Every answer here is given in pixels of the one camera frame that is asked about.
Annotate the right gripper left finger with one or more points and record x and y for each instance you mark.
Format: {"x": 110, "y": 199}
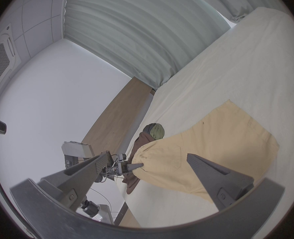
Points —
{"x": 72, "y": 183}

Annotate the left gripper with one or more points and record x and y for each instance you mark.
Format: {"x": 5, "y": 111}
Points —
{"x": 124, "y": 168}

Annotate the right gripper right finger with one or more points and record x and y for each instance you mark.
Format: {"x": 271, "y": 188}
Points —
{"x": 224, "y": 183}

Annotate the tan shorts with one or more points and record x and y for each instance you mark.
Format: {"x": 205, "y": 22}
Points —
{"x": 211, "y": 138}

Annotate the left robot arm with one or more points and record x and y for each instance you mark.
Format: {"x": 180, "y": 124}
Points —
{"x": 77, "y": 149}

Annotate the bed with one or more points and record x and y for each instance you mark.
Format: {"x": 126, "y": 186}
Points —
{"x": 236, "y": 71}

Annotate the brown shorts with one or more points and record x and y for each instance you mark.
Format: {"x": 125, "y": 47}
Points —
{"x": 142, "y": 139}

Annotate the black garment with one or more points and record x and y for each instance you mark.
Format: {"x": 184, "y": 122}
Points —
{"x": 147, "y": 128}

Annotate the green garment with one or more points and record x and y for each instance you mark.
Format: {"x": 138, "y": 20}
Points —
{"x": 158, "y": 131}

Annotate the ceiling air conditioner vent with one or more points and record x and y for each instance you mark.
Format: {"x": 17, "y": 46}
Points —
{"x": 0, "y": 63}

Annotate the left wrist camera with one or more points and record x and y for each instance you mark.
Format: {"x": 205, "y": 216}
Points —
{"x": 122, "y": 156}

